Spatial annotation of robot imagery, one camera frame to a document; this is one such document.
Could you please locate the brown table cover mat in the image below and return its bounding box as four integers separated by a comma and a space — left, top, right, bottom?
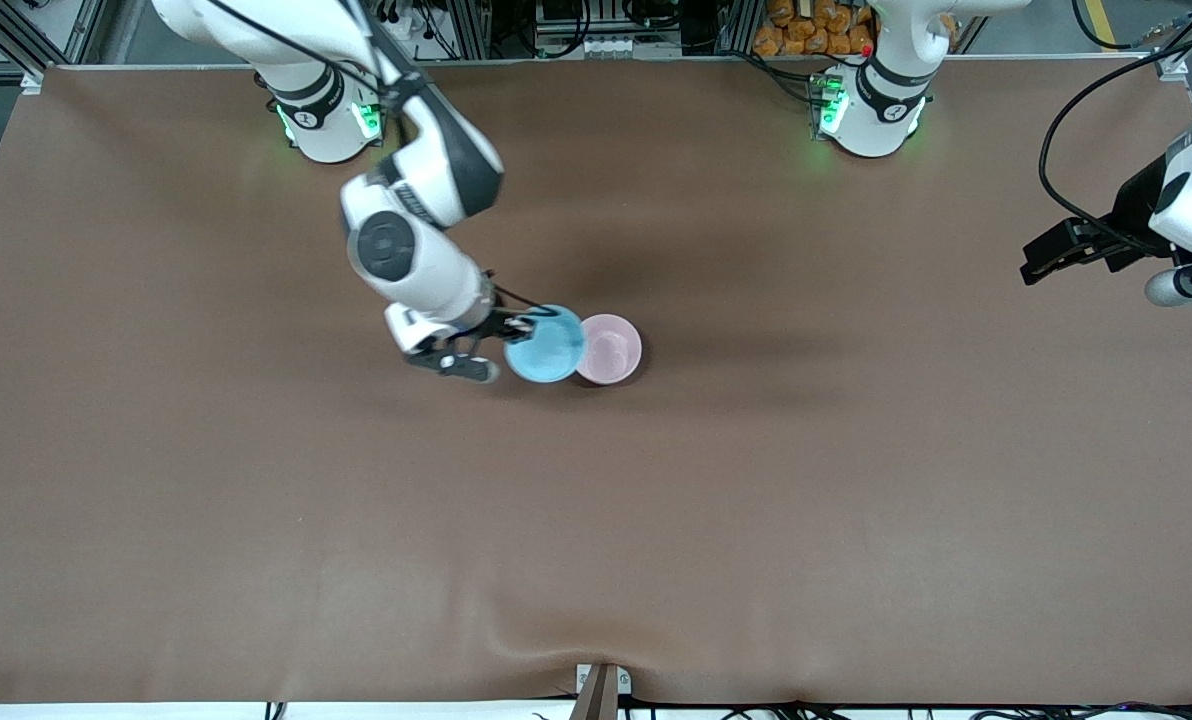
0, 55, 1192, 706

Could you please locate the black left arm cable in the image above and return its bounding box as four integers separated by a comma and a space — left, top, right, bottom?
1039, 5, 1192, 251

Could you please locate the white power strip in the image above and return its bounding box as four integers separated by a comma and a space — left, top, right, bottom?
376, 0, 427, 41

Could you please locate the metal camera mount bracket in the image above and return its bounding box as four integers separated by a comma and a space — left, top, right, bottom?
568, 662, 633, 720

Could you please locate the pink bowl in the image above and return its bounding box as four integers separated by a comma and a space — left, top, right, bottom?
574, 313, 644, 387

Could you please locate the light blue bowl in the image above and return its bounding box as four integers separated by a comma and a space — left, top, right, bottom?
503, 304, 587, 384

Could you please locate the orange packets pile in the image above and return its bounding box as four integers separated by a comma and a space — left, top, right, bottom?
753, 0, 877, 57

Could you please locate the black electronics box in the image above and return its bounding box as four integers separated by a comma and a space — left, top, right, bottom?
534, 0, 647, 36

